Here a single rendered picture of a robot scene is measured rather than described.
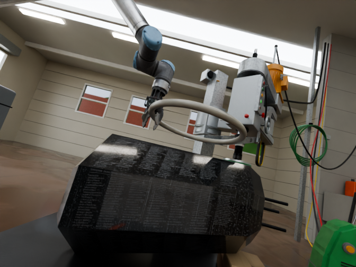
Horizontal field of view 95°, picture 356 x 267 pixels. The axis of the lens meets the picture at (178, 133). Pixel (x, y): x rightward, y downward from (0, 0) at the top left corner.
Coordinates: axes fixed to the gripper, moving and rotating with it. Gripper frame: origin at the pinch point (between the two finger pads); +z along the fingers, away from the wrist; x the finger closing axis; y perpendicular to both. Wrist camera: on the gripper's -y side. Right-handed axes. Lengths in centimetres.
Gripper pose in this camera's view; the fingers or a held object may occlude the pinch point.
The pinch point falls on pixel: (149, 126)
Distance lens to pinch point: 86.8
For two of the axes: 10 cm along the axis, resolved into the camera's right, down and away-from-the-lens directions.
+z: -2.6, 9.4, -2.2
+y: -1.4, -2.6, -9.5
